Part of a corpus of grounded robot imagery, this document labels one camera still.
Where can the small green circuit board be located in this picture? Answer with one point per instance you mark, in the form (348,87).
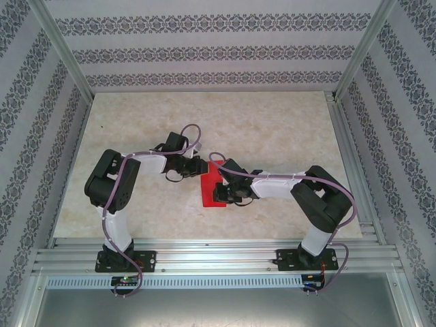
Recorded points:
(312,280)
(124,280)

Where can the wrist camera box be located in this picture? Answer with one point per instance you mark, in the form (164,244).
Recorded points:
(197,147)
(224,182)

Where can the red paper sheet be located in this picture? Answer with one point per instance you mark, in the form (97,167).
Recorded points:
(208,190)

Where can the grey metal sheet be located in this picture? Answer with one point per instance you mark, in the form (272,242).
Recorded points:
(218,310)

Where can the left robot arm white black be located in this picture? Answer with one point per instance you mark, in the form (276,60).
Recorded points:
(112,184)

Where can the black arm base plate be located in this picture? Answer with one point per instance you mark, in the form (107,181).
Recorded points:
(284,259)
(148,259)

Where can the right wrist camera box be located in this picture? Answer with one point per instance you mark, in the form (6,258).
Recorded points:
(224,182)

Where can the long aluminium base rail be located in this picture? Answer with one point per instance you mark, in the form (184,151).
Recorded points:
(214,255)

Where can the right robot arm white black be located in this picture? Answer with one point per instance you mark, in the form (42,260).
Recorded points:
(320,204)

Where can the aluminium frame post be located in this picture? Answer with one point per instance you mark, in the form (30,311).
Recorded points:
(64,51)
(366,47)

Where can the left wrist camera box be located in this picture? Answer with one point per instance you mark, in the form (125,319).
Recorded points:
(197,147)

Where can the aluminium side rail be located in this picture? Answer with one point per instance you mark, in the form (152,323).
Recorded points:
(69,170)
(344,136)

